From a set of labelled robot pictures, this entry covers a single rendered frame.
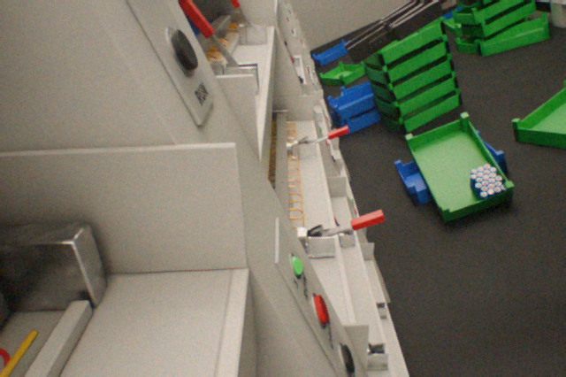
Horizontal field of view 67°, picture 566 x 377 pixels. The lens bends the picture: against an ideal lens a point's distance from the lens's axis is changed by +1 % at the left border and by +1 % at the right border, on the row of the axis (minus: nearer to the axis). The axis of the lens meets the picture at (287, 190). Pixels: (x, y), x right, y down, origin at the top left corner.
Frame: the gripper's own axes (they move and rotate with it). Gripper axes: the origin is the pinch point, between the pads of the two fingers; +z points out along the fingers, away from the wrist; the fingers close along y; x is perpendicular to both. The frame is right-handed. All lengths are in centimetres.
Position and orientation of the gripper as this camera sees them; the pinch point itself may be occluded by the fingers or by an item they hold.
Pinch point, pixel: (366, 44)
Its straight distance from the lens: 78.7
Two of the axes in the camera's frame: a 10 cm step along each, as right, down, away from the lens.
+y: 0.0, 4.8, -8.8
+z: -8.5, 4.7, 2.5
